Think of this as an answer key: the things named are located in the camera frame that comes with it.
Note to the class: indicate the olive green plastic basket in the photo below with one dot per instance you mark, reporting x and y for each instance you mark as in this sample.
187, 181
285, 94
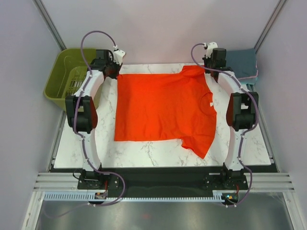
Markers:
66, 77

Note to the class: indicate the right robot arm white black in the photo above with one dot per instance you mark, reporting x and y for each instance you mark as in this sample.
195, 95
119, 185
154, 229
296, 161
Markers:
242, 113

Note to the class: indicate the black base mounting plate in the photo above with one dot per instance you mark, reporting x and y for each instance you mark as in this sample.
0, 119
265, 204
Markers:
171, 181

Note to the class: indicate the orange t shirt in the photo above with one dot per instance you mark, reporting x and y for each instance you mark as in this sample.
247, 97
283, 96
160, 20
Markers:
157, 107

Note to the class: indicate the folded dark teal t shirt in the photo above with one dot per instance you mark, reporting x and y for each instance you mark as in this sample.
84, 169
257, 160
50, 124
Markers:
242, 62

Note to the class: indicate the aluminium corner post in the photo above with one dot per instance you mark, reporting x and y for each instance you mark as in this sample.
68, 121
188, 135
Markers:
269, 24
50, 24

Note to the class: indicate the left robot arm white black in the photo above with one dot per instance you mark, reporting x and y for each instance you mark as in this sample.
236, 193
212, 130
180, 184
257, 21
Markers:
80, 108

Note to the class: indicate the right aluminium corner post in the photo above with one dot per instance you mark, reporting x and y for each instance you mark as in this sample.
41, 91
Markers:
269, 24

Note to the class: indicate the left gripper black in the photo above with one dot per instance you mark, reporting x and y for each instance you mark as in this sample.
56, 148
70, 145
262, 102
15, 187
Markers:
118, 67

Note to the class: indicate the left aluminium corner post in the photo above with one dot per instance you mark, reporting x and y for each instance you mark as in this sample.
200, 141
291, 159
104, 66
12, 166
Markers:
50, 24

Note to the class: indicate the aluminium frame rail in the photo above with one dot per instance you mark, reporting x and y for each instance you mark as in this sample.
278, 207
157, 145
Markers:
53, 181

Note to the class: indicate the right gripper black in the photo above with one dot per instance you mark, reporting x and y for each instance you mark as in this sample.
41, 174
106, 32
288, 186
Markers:
205, 60

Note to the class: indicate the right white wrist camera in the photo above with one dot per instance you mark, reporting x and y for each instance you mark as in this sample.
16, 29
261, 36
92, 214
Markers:
209, 47

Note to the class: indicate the light blue slotted cable duct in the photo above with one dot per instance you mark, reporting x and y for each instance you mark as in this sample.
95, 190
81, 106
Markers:
95, 197

